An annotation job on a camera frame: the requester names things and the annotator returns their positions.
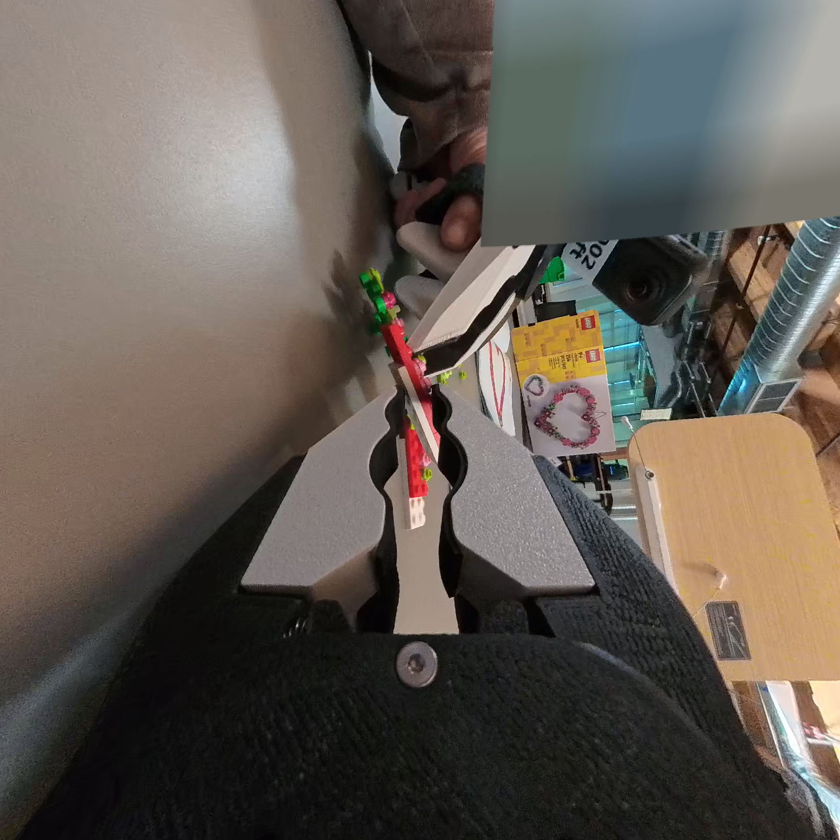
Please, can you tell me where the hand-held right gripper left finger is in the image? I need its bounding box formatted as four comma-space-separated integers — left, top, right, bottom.
240, 392, 408, 626

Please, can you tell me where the person's left hand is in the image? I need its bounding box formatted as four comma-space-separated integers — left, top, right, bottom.
394, 125, 490, 252

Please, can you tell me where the yellow and white lego box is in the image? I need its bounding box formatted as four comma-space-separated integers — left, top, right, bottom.
511, 310, 618, 458

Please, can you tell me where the black label plate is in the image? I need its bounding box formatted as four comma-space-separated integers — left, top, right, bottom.
707, 600, 752, 662

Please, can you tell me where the red lego strip with flowers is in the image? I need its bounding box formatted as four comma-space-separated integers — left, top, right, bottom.
360, 268, 439, 531

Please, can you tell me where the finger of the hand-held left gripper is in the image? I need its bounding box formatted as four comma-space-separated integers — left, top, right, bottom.
407, 244, 538, 353
423, 287, 521, 372

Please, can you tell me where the white instruction sheet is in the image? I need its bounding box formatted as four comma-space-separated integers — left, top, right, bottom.
478, 338, 521, 437

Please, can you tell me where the person's left forearm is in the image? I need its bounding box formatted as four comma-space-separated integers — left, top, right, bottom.
340, 0, 494, 173

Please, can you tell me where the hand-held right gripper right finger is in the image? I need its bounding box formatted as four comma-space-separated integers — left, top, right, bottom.
436, 386, 598, 599

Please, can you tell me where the silver ventilation duct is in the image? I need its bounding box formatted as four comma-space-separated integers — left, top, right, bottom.
717, 217, 840, 416

